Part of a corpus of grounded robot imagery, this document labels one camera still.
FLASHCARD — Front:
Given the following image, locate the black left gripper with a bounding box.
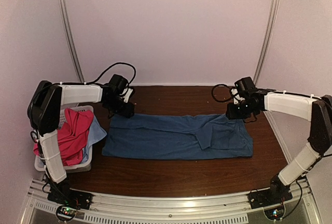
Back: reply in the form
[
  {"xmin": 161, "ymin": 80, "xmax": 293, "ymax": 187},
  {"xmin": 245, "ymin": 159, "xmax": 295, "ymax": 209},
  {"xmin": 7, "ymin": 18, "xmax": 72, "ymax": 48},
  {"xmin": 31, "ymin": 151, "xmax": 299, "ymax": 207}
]
[{"xmin": 105, "ymin": 96, "xmax": 134, "ymax": 119}]

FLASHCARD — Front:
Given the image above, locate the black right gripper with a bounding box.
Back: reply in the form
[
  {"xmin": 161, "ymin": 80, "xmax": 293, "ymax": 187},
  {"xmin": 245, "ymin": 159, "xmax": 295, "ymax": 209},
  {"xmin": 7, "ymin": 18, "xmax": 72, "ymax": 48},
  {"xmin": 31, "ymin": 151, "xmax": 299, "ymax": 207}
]
[{"xmin": 226, "ymin": 100, "xmax": 256, "ymax": 120}]

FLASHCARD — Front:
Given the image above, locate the dark blue polo shirt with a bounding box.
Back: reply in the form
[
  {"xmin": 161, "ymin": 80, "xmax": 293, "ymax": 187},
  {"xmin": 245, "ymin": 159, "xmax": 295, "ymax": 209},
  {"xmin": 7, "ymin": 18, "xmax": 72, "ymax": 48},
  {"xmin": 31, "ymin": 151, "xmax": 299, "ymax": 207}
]
[{"xmin": 102, "ymin": 114, "xmax": 254, "ymax": 160}]

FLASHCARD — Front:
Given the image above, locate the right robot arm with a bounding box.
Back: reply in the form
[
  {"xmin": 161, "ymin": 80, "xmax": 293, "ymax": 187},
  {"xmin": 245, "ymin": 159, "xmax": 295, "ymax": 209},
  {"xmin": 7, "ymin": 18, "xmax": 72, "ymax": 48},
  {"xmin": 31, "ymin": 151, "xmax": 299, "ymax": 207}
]
[{"xmin": 226, "ymin": 77, "xmax": 331, "ymax": 204}]

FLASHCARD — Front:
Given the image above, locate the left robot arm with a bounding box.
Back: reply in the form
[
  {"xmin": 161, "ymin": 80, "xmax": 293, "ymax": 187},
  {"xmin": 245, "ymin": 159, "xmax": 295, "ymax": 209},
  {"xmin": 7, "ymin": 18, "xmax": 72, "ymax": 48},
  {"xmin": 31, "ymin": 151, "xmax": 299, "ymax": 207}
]
[{"xmin": 27, "ymin": 74, "xmax": 134, "ymax": 205}]

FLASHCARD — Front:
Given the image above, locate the white plastic laundry basket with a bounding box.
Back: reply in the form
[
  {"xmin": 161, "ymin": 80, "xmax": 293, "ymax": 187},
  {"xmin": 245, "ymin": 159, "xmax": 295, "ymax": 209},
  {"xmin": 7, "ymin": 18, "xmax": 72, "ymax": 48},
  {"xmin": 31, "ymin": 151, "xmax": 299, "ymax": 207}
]
[{"xmin": 34, "ymin": 105, "xmax": 94, "ymax": 173}]

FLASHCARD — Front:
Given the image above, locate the light blue garment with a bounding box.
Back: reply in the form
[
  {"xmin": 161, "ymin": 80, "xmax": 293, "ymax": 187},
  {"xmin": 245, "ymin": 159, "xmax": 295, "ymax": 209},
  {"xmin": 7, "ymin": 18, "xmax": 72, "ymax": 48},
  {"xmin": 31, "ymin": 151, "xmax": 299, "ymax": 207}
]
[{"xmin": 79, "ymin": 116, "xmax": 107, "ymax": 165}]

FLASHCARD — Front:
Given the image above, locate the red garment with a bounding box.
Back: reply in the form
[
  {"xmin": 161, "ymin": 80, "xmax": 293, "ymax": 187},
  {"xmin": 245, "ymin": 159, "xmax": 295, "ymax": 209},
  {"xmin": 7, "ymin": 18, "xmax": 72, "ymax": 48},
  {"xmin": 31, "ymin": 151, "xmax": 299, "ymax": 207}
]
[{"xmin": 32, "ymin": 107, "xmax": 94, "ymax": 167}]

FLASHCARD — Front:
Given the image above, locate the right circuit board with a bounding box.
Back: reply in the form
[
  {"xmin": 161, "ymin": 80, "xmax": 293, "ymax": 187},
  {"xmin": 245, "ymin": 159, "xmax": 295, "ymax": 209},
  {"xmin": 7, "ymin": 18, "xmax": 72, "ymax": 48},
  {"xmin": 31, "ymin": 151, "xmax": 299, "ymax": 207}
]
[{"xmin": 264, "ymin": 205, "xmax": 285, "ymax": 221}]

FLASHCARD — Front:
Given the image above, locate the circuit board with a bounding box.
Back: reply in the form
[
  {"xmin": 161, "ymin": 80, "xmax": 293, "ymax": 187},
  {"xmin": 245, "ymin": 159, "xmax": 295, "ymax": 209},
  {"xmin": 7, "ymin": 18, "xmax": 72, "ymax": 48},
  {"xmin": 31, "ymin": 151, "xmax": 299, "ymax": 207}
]
[
  {"xmin": 264, "ymin": 205, "xmax": 285, "ymax": 221},
  {"xmin": 56, "ymin": 205, "xmax": 77, "ymax": 222}
]

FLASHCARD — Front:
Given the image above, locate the left circuit board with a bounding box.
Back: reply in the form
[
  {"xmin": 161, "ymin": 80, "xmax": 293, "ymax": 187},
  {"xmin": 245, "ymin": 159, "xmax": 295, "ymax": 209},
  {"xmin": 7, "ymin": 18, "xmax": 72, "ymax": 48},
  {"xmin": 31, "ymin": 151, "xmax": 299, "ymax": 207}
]
[{"xmin": 56, "ymin": 205, "xmax": 77, "ymax": 222}]

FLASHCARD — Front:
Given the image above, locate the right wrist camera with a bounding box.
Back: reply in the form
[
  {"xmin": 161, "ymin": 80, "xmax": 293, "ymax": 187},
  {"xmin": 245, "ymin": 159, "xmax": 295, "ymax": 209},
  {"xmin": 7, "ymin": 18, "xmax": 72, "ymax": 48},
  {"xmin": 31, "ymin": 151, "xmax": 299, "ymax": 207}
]
[{"xmin": 231, "ymin": 88, "xmax": 242, "ymax": 105}]

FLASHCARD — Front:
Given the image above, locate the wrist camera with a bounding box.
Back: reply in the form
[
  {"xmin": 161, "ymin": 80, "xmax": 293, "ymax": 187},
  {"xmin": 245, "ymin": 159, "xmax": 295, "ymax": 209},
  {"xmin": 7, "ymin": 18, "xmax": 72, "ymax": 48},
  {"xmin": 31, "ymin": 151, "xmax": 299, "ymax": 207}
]
[
  {"xmin": 123, "ymin": 87, "xmax": 135, "ymax": 103},
  {"xmin": 231, "ymin": 88, "xmax": 242, "ymax": 105}
]

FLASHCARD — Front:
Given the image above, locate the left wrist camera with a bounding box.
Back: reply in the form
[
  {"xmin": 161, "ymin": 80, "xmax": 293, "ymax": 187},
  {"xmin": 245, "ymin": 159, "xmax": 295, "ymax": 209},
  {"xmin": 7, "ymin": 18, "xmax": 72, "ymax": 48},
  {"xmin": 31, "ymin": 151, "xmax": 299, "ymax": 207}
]
[{"xmin": 123, "ymin": 87, "xmax": 135, "ymax": 103}]

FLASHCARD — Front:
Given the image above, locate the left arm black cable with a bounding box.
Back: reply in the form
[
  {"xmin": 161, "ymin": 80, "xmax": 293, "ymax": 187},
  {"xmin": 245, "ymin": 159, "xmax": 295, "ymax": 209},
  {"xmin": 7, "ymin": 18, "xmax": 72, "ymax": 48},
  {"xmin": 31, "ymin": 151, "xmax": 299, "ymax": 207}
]
[{"xmin": 85, "ymin": 62, "xmax": 137, "ymax": 90}]

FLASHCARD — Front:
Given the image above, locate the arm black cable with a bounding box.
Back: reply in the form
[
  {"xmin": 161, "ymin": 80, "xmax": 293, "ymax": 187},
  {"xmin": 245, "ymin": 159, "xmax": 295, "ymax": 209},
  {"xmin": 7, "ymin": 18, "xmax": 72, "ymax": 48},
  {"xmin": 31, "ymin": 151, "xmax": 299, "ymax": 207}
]
[
  {"xmin": 212, "ymin": 83, "xmax": 236, "ymax": 103},
  {"xmin": 85, "ymin": 62, "xmax": 137, "ymax": 90}
]

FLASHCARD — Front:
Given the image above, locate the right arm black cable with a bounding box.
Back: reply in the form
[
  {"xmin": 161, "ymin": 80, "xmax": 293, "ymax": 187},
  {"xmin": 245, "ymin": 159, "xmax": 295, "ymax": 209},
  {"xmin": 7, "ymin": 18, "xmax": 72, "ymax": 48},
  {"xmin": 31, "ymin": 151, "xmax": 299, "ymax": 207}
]
[{"xmin": 212, "ymin": 83, "xmax": 236, "ymax": 103}]

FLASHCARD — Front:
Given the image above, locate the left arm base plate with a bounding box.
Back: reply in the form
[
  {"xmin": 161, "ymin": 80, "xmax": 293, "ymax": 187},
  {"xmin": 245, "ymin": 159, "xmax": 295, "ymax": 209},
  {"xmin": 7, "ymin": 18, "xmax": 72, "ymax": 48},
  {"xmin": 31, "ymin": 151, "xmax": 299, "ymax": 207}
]
[{"xmin": 47, "ymin": 189, "xmax": 92, "ymax": 210}]

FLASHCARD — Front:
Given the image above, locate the aluminium front rail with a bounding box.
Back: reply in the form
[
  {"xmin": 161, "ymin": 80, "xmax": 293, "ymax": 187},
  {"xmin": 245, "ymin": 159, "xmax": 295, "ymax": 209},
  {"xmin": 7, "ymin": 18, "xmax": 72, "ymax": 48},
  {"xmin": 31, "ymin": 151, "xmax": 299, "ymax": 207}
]
[{"xmin": 24, "ymin": 174, "xmax": 320, "ymax": 224}]

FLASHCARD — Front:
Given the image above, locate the right aluminium frame post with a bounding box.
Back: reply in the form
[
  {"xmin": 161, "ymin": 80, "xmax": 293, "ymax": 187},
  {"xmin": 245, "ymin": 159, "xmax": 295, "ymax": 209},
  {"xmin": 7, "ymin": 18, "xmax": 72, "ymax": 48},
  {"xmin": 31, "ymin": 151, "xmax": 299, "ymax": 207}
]
[{"xmin": 253, "ymin": 0, "xmax": 280, "ymax": 84}]

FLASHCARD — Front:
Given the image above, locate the aluminium frame post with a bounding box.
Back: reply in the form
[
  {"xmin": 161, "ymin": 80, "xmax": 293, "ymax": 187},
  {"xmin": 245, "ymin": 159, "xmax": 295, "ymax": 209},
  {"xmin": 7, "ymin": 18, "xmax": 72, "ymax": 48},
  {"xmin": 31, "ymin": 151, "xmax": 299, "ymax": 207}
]
[
  {"xmin": 58, "ymin": 0, "xmax": 85, "ymax": 82},
  {"xmin": 253, "ymin": 0, "xmax": 280, "ymax": 84}
]

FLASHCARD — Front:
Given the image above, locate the left aluminium frame post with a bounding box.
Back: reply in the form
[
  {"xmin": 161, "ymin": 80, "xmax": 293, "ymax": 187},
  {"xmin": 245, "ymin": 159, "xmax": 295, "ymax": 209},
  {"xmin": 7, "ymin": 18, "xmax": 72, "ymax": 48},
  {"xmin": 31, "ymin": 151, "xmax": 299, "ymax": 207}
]
[{"xmin": 58, "ymin": 0, "xmax": 85, "ymax": 82}]

